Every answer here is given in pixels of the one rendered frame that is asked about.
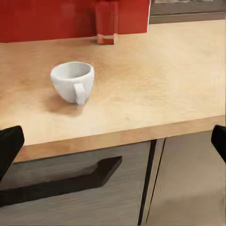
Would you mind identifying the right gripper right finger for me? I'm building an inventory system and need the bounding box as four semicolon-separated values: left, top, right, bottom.
211;126;226;162

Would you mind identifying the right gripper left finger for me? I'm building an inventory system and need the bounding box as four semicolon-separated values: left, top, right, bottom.
0;126;24;181

